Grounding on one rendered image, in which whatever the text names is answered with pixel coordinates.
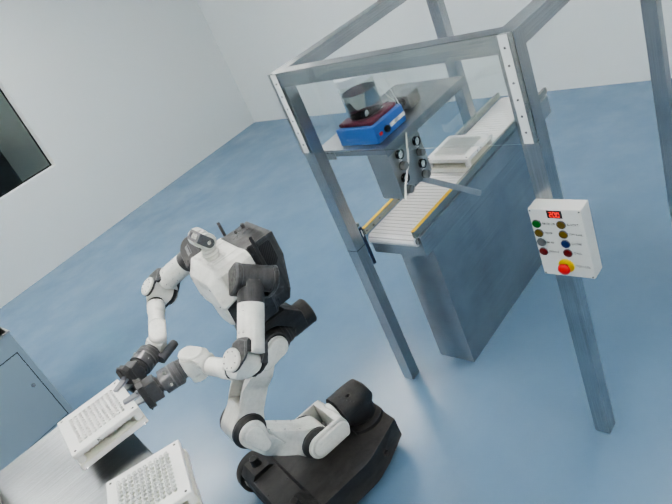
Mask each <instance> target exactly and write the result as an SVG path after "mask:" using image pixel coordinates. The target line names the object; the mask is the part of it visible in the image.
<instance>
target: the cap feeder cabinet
mask: <svg viewBox="0 0 672 504"><path fill-rule="evenodd" d="M73 411H74V410H73V409H72V407H71V406H70V405H69V404H68V403H67V401H66V400H65V399H64V398H63V397H62V395H61V394H60V393H59V392H58V391H57V389H56V388H55V387H54V386H53V385H52V383H51V382H50V381H49V380H48V379H47V377H46V376H45V375H44V374H43V373H42V371H41V370H40V369H39V368H38V366H37V365H36V364H35V363H34V362H33V360H32V359H31V358H30V357H29V356H28V354H27V353H26V352H25V351H24V350H23V348H22V347H21V346H20V345H19V344H18V342H17V341H16V340H15V339H14V338H13V336H12V335H11V334H10V331H9V330H7V329H5V328H2V327H0V471H1V470H2V469H4V468H5V467H6V466H8V465H9V464H10V463H11V462H13V461H14V460H15V459H17V458H18V457H19V456H20V455H22V454H23V453H24V452H25V451H27V450H28V449H29V448H31V447H32V446H33V445H34V444H36V443H37V442H38V441H40V440H41V439H42V438H43V437H45V436H46V435H47V434H48V433H50V432H51V431H52V430H54V429H55V428H56V427H57V426H58V425H57V423H58V422H60V421H61V420H62V419H64V418H65V417H66V416H68V415H69V414H71V413H72V412H73Z"/></svg>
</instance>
